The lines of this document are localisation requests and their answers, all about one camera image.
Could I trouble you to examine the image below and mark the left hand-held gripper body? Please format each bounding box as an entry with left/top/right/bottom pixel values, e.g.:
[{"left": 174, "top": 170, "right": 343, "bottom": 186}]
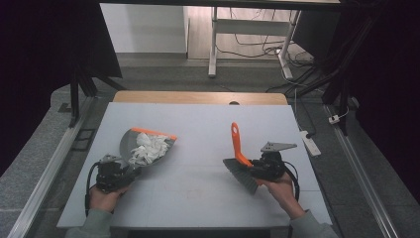
[{"left": 95, "top": 153, "right": 133, "bottom": 194}]

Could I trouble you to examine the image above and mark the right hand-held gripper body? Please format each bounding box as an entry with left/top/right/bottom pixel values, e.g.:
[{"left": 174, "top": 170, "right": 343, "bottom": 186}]
[{"left": 256, "top": 141, "right": 298, "bottom": 182}]

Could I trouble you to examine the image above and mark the grey brush with orange handle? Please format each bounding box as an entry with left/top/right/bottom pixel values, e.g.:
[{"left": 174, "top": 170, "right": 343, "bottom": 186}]
[{"left": 222, "top": 121, "right": 265, "bottom": 195}]

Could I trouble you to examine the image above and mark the grey dustpan with orange edge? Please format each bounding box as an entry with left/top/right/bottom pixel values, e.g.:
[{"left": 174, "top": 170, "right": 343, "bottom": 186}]
[{"left": 119, "top": 127, "right": 178, "bottom": 177}]

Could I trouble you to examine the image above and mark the pile of white paper scraps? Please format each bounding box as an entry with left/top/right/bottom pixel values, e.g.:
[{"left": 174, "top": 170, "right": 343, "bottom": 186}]
[{"left": 128, "top": 132, "right": 171, "bottom": 167}]

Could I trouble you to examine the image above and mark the person's left hand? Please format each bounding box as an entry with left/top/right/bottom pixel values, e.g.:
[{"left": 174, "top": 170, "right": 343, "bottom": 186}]
[{"left": 88, "top": 183, "right": 132, "bottom": 213}]

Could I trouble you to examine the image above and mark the person's right hand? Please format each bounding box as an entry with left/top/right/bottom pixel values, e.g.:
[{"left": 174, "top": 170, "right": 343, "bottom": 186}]
[{"left": 261, "top": 173, "right": 307, "bottom": 220}]

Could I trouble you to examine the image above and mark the white power strip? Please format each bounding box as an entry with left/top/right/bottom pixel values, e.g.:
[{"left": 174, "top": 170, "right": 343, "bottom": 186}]
[{"left": 299, "top": 130, "right": 322, "bottom": 158}]

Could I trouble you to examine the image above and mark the black metal stand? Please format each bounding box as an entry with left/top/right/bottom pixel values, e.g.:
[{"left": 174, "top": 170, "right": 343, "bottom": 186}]
[
  {"left": 285, "top": 0, "right": 387, "bottom": 137},
  {"left": 67, "top": 63, "right": 127, "bottom": 130}
]

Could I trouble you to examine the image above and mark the wooden table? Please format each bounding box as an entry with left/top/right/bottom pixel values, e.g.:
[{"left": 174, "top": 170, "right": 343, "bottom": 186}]
[{"left": 112, "top": 90, "right": 289, "bottom": 106}]

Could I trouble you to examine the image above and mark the black curtain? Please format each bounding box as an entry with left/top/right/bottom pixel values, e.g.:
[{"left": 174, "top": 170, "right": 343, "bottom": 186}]
[
  {"left": 293, "top": 0, "right": 420, "bottom": 202},
  {"left": 0, "top": 0, "right": 124, "bottom": 178}
]

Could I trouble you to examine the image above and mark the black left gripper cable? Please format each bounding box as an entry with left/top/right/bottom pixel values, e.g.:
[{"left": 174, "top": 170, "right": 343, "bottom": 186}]
[{"left": 84, "top": 161, "right": 102, "bottom": 216}]

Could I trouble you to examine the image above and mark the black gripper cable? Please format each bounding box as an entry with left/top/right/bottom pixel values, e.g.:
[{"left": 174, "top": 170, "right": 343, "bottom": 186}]
[
  {"left": 84, "top": 161, "right": 102, "bottom": 216},
  {"left": 282, "top": 161, "right": 301, "bottom": 203}
]

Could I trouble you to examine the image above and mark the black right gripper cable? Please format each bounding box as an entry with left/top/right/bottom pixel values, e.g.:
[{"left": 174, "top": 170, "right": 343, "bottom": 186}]
[{"left": 282, "top": 161, "right": 301, "bottom": 203}]

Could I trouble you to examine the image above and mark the aluminium floor rail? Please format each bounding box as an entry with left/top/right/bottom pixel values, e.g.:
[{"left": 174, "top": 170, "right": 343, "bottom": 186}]
[
  {"left": 6, "top": 95, "right": 96, "bottom": 238},
  {"left": 323, "top": 103, "right": 401, "bottom": 238}
]

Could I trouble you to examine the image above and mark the bundle of black floor cables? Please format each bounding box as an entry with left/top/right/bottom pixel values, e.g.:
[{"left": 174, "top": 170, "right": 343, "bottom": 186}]
[{"left": 216, "top": 8, "right": 318, "bottom": 95}]

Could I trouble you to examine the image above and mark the white desk frame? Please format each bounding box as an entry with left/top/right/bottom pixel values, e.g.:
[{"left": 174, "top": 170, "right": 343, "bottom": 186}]
[{"left": 207, "top": 6, "right": 302, "bottom": 80}]

